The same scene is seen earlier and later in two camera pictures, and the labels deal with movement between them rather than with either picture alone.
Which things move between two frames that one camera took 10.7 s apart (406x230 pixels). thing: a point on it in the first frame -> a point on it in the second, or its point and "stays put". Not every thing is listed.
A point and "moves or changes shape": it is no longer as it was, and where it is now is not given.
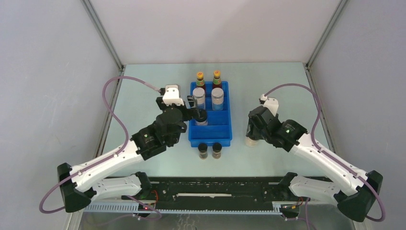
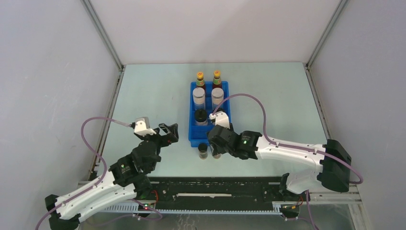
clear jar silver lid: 199,93 stays put
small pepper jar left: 203,148 stays put
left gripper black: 190,113 -> 172,135
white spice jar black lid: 202,120 stays put
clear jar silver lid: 217,96 stays put
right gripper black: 250,131 -> 219,150
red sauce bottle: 200,81 stays put
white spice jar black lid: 251,143 moves or changes shape
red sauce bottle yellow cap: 217,81 stays put
